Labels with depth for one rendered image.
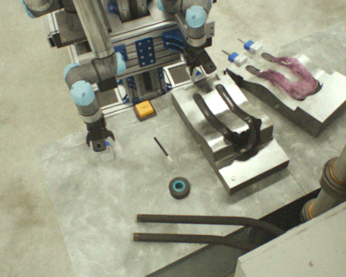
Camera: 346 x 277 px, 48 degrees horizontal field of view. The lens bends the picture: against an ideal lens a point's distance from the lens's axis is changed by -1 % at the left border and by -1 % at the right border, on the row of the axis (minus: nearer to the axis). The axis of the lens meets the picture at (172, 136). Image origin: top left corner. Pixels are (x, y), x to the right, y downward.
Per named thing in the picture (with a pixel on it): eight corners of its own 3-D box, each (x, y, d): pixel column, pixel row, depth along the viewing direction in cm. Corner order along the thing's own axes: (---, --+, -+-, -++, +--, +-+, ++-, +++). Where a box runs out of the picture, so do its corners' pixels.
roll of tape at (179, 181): (182, 203, 148) (181, 199, 145) (165, 193, 151) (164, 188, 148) (194, 187, 151) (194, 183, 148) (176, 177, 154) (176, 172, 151)
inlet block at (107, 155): (98, 137, 168) (95, 129, 164) (109, 134, 168) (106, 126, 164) (102, 162, 161) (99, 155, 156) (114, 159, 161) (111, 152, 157)
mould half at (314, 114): (225, 75, 182) (226, 58, 173) (262, 47, 190) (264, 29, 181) (315, 138, 159) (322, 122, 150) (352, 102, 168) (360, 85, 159)
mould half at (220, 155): (172, 104, 175) (169, 84, 163) (223, 83, 179) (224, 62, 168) (229, 195, 148) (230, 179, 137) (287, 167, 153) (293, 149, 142)
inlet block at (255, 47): (233, 45, 188) (234, 37, 184) (240, 40, 190) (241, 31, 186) (255, 58, 182) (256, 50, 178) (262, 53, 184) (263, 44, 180)
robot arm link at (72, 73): (93, 70, 147) (102, 89, 141) (64, 81, 145) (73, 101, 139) (87, 54, 141) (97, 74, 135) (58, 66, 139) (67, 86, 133)
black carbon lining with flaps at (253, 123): (190, 98, 167) (189, 83, 159) (223, 85, 170) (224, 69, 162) (231, 161, 148) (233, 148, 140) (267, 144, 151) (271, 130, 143)
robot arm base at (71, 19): (63, 15, 178) (56, -4, 170) (94, 6, 180) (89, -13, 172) (68, 35, 170) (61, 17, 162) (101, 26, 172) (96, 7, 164)
